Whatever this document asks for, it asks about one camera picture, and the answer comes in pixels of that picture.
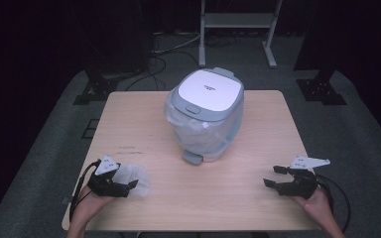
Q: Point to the black stand base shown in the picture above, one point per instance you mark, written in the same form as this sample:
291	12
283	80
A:
320	91
96	92

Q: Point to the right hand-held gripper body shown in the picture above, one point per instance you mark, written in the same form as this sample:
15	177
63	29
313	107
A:
302	185

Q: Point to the white metal stand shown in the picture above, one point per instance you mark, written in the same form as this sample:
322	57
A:
238	20

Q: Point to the white trash can lid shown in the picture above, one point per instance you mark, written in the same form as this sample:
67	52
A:
208	91

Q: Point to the person's right hand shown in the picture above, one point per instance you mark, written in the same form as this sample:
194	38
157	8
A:
319	205

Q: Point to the person's left hand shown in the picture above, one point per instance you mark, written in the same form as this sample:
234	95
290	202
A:
87	203

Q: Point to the clear plastic bin liner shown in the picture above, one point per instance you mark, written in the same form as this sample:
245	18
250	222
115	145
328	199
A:
195	135

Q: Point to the white tissue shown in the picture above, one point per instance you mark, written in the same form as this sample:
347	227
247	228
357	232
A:
139	173

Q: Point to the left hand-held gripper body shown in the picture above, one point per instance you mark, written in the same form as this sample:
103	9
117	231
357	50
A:
107	165

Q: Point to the dark floor socket plate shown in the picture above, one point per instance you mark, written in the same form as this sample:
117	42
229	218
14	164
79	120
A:
91	129

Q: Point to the grey pedal trash can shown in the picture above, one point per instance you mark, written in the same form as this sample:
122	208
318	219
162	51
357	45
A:
211	116

